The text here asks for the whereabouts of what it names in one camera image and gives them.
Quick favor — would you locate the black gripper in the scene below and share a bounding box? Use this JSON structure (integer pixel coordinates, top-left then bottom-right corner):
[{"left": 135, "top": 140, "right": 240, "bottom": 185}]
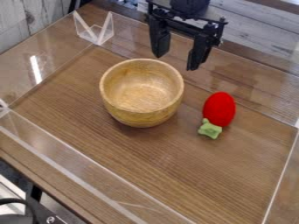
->
[{"left": 145, "top": 0, "right": 228, "bottom": 71}]

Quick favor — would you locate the clear acrylic table guard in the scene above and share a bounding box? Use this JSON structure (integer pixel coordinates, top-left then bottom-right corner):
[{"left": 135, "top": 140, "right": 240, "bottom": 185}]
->
[{"left": 0, "top": 12, "right": 299, "bottom": 224}]

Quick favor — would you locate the light wooden bowl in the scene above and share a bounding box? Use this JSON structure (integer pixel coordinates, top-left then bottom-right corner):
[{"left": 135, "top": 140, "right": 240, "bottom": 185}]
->
[{"left": 98, "top": 59, "right": 184, "bottom": 128}]

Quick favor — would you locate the black table leg mount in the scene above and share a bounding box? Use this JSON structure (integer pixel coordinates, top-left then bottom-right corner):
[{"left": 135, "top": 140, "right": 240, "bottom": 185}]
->
[{"left": 0, "top": 182, "right": 67, "bottom": 224}]

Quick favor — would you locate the clear acrylic corner bracket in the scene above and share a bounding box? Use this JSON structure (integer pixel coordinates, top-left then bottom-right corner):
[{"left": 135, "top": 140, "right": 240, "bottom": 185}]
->
[{"left": 71, "top": 11, "right": 114, "bottom": 46}]

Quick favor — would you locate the red felt strawberry toy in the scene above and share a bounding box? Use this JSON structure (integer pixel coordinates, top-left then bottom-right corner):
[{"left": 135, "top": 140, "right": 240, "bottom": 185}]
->
[{"left": 197, "top": 92, "right": 236, "bottom": 139}]

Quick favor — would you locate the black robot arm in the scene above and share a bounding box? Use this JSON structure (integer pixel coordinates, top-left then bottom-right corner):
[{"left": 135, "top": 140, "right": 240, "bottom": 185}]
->
[{"left": 145, "top": 0, "right": 228, "bottom": 71}]

